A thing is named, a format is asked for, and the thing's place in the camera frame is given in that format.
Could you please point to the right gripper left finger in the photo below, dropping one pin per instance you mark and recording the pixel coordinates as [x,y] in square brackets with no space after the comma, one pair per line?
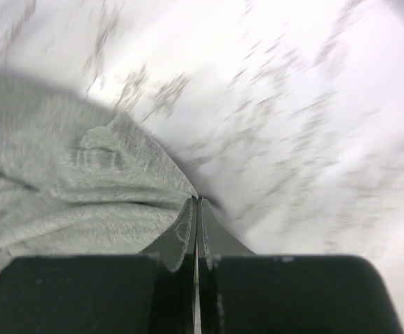
[149,292]

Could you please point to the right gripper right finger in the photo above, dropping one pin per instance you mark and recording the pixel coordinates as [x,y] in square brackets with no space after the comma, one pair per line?
[242,292]

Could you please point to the grey t shirt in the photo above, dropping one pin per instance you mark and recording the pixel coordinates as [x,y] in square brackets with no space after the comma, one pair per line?
[79,178]

